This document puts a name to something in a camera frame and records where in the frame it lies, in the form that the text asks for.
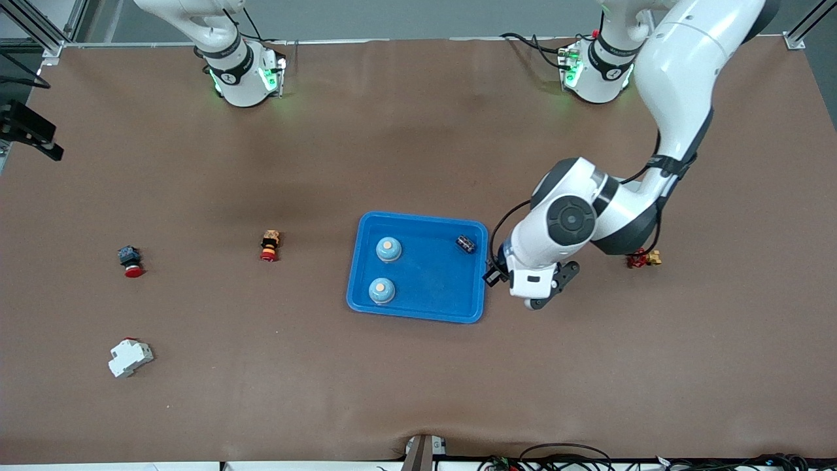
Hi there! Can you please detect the aluminium frame extrusion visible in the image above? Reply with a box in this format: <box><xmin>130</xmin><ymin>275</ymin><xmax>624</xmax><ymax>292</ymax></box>
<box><xmin>783</xmin><ymin>0</ymin><xmax>826</xmax><ymax>51</ymax></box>
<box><xmin>0</xmin><ymin>0</ymin><xmax>89</xmax><ymax>66</ymax></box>

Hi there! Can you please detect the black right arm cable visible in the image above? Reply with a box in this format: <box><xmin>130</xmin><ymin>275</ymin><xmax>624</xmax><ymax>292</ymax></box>
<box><xmin>0</xmin><ymin>51</ymin><xmax>52</xmax><ymax>90</ymax></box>

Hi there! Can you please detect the black cable bundle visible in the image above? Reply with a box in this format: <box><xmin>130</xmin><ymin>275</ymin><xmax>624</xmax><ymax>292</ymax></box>
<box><xmin>654</xmin><ymin>453</ymin><xmax>837</xmax><ymax>471</ymax></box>

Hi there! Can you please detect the red push button blue base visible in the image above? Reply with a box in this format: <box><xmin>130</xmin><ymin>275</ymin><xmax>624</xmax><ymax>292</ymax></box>
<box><xmin>118</xmin><ymin>245</ymin><xmax>145</xmax><ymax>279</ymax></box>

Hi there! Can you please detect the white circuit breaker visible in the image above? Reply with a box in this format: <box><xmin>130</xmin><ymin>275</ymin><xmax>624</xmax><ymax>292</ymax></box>
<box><xmin>108</xmin><ymin>338</ymin><xmax>155</xmax><ymax>379</ymax></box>

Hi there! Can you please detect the blue plastic tray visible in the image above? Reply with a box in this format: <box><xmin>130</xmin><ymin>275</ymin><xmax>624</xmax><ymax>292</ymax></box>
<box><xmin>346</xmin><ymin>211</ymin><xmax>490</xmax><ymax>324</ymax></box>

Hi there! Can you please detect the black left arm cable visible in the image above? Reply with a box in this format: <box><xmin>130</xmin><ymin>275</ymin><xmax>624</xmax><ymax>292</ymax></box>
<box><xmin>487</xmin><ymin>128</ymin><xmax>662</xmax><ymax>270</ymax></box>

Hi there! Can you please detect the brass valve red handle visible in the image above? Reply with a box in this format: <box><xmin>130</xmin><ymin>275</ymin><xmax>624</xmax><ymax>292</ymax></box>
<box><xmin>626</xmin><ymin>247</ymin><xmax>662</xmax><ymax>270</ymax></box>

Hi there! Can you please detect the black looped cable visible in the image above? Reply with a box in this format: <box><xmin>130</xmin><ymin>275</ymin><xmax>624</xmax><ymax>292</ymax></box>
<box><xmin>477</xmin><ymin>443</ymin><xmax>615</xmax><ymax>471</ymax></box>

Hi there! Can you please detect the dark camera post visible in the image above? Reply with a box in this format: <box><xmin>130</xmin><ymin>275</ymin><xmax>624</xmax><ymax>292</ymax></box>
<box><xmin>401</xmin><ymin>434</ymin><xmax>449</xmax><ymax>471</ymax></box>

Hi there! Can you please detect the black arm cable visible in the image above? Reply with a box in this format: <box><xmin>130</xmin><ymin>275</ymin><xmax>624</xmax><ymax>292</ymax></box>
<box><xmin>0</xmin><ymin>51</ymin><xmax>52</xmax><ymax>90</ymax></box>
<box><xmin>487</xmin><ymin>128</ymin><xmax>662</xmax><ymax>270</ymax></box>

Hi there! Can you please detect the black base cable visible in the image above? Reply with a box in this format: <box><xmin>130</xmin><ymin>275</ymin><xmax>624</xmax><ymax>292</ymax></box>
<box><xmin>500</xmin><ymin>31</ymin><xmax>570</xmax><ymax>69</ymax></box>

